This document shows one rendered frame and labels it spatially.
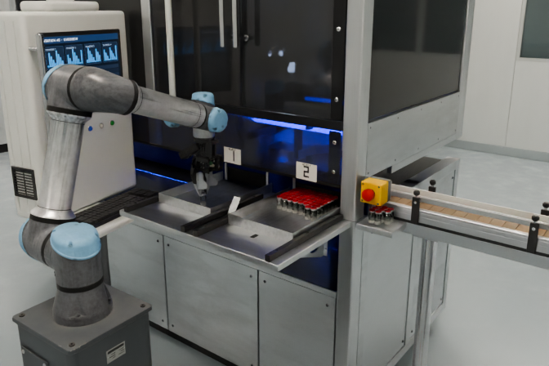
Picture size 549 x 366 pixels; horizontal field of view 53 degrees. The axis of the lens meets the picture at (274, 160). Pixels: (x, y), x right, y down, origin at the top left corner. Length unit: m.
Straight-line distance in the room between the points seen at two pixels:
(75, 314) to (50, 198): 0.31
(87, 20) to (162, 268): 1.14
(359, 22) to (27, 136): 1.21
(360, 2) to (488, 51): 4.72
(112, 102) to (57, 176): 0.25
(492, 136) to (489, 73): 0.70
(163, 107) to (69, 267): 0.48
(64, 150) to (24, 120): 0.58
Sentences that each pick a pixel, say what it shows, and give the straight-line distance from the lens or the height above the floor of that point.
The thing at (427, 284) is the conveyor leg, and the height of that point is 0.66.
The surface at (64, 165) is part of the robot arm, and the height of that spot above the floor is 1.16.
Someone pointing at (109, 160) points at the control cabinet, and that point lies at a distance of 2.33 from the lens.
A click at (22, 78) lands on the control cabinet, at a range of 2.06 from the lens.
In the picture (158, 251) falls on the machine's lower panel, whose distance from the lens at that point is 2.58.
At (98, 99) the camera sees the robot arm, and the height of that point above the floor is 1.34.
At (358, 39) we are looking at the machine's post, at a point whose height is 1.47.
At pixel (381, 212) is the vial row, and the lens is 1.81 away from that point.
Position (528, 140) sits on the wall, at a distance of 6.37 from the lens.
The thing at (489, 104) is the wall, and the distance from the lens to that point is 6.41.
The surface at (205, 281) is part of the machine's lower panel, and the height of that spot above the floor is 0.43.
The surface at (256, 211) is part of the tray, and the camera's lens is 1.90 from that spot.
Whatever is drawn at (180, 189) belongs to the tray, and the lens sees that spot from 2.09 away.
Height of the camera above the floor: 1.57
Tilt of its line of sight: 16 degrees down
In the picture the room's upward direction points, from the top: straight up
